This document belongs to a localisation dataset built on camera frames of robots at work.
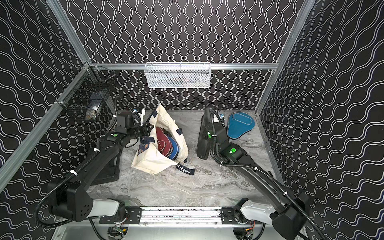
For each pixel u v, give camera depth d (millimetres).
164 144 860
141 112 741
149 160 767
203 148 732
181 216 760
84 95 923
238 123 1059
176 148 901
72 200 403
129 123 630
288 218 370
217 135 502
